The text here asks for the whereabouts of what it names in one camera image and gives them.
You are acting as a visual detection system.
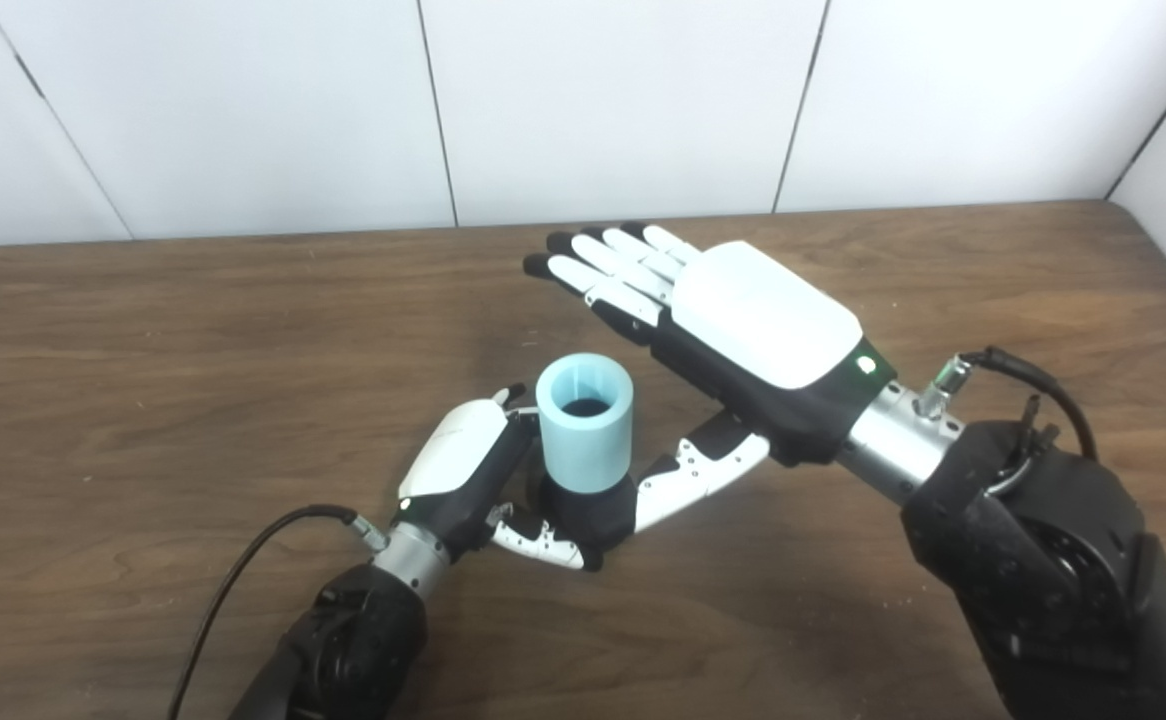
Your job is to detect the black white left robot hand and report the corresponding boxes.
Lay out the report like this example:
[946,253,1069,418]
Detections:
[390,383,604,573]

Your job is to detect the black flared nozzle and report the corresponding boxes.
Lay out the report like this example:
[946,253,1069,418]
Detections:
[533,472,639,571]

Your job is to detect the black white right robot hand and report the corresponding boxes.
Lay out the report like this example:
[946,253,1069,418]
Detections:
[523,222,899,534]

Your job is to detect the light-blue hose piece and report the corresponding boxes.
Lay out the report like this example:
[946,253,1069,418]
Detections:
[535,352,639,496]

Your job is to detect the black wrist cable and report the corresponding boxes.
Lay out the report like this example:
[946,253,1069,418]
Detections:
[168,505,389,720]
[913,346,1099,466]

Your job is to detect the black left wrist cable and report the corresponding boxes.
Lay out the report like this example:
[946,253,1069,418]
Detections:
[168,505,389,720]

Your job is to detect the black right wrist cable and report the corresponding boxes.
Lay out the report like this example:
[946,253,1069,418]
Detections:
[913,346,1099,466]

